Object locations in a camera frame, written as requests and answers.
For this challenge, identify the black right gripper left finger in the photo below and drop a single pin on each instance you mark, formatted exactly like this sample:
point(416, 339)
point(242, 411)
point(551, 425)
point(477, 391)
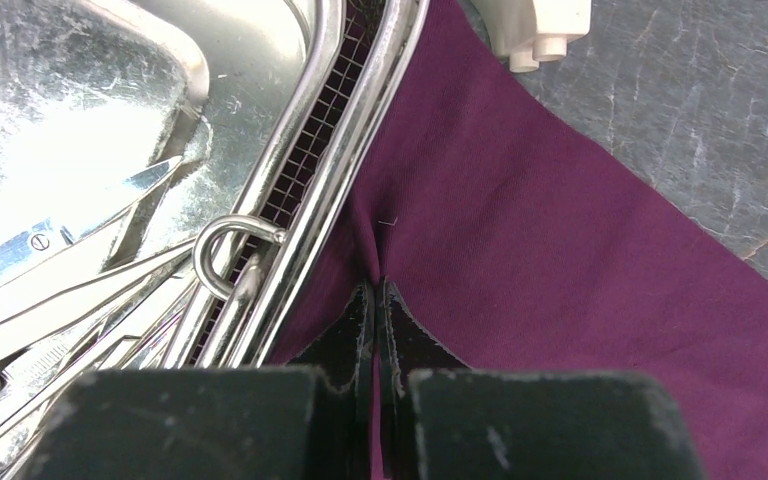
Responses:
point(307, 419)

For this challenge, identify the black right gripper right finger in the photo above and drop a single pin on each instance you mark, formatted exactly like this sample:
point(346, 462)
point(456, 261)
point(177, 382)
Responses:
point(441, 419)

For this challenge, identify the purple cloth wrap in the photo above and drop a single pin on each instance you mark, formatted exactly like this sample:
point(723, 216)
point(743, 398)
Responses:
point(520, 243)

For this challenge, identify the steel surgical scissors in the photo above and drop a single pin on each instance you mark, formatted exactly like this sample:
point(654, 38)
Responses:
point(78, 218)

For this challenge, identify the steel forceps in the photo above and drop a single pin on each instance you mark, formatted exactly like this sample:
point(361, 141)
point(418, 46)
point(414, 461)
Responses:
point(67, 308)

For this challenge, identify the metal mesh instrument tray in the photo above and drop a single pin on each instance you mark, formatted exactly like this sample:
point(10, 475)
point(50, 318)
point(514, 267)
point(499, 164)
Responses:
point(297, 92)

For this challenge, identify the steel right inner pan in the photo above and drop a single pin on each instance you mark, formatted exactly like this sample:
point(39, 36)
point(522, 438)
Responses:
point(92, 92)

